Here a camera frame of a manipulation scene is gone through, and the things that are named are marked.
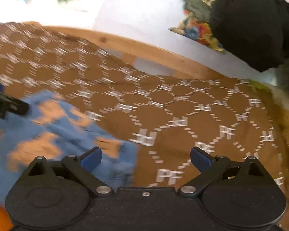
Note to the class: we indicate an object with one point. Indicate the brown PF patterned blanket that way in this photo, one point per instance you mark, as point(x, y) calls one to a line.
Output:
point(163, 116)

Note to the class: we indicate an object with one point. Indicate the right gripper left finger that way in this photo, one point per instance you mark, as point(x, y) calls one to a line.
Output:
point(82, 167)

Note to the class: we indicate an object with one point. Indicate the blue patterned child pants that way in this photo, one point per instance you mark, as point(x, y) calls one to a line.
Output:
point(54, 129)

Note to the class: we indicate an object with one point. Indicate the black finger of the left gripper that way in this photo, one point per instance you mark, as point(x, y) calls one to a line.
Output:
point(13, 105)

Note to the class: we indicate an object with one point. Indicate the colourful landscape wall poster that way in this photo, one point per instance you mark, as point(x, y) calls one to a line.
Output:
point(195, 25)

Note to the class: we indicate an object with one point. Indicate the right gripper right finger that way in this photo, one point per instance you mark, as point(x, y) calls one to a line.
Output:
point(211, 169)

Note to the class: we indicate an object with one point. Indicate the black puffy jacket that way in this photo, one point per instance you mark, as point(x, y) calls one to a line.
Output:
point(255, 31)

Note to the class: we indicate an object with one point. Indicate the wooden bed frame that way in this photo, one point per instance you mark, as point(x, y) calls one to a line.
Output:
point(182, 66)

